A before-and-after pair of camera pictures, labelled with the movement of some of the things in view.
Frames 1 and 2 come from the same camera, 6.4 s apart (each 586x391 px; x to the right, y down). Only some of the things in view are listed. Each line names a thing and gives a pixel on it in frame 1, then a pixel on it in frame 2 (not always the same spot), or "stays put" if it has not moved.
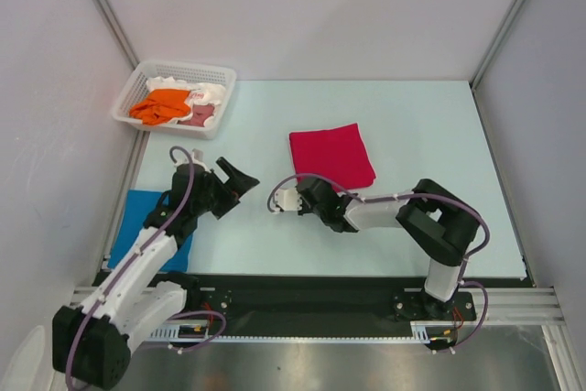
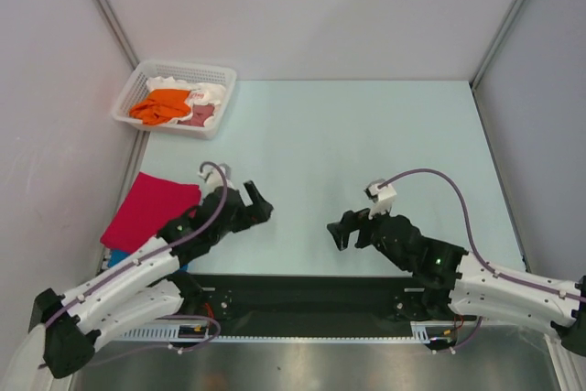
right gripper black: (305, 207) → (352, 222)
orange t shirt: (161, 105) stays put
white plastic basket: (184, 98) stays put
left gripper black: (232, 190) → (251, 214)
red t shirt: (339, 153) → (149, 206)
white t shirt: (199, 94) stays put
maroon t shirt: (200, 113) stays put
